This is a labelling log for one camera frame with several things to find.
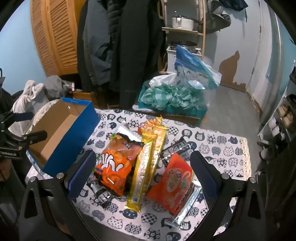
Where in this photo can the wooden shelf rack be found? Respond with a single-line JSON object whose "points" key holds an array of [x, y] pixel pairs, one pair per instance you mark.
{"points": [[201, 34]]}

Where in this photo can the white pot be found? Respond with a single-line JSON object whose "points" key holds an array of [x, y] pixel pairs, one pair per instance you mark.
{"points": [[183, 23]]}

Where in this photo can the low wooden box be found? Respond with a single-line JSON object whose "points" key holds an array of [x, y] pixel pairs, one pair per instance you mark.
{"points": [[84, 96]]}

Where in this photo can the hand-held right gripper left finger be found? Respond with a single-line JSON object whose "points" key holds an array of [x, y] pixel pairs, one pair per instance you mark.
{"points": [[82, 173]]}

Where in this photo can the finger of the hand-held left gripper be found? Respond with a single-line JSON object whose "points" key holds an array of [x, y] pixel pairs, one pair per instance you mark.
{"points": [[35, 137], [18, 115]]}

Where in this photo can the white appliance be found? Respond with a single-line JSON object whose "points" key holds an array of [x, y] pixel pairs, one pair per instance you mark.
{"points": [[172, 60]]}

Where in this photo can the cat print tablecloth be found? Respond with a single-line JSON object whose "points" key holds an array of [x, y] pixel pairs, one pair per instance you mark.
{"points": [[219, 148]]}

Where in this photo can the long yellow snack packet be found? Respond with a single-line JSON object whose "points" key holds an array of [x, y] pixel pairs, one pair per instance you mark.
{"points": [[159, 141], [141, 171]]}

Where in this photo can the orange snack bag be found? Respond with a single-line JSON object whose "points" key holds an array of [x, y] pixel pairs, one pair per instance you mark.
{"points": [[173, 185]]}

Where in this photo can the grey blue hanging jacket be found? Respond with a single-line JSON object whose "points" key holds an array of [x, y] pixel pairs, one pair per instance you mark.
{"points": [[97, 51]]}

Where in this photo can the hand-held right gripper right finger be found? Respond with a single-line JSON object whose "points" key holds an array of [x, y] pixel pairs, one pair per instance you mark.
{"points": [[204, 176]]}

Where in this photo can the shoe rack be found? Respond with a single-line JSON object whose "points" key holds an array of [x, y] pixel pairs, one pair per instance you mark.
{"points": [[279, 115]]}

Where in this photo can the grey cloth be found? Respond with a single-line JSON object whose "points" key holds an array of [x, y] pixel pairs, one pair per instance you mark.
{"points": [[54, 87]]}

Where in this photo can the blue plastic bag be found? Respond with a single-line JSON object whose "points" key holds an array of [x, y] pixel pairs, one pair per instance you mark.
{"points": [[194, 67]]}

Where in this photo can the black striped snack packet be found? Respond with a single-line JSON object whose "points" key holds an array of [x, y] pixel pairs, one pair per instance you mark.
{"points": [[175, 148], [101, 192]]}

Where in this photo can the long silver snack packet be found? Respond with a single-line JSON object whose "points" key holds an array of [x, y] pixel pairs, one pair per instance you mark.
{"points": [[187, 208]]}

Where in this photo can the blue cardboard box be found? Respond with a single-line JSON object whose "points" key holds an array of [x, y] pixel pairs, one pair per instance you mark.
{"points": [[57, 129]]}

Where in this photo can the black and orange chip bag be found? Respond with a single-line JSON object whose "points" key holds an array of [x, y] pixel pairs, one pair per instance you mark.
{"points": [[118, 164]]}

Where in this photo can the black hanging jacket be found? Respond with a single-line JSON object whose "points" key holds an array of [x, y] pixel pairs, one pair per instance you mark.
{"points": [[136, 53]]}

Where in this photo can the white fleece cloth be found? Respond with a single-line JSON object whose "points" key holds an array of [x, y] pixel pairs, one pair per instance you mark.
{"points": [[25, 95]]}

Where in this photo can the wooden louvered door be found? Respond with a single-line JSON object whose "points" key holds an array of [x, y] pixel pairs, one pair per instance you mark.
{"points": [[53, 34]]}

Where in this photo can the olive green hanging bag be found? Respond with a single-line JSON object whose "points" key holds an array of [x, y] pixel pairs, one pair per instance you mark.
{"points": [[217, 20]]}

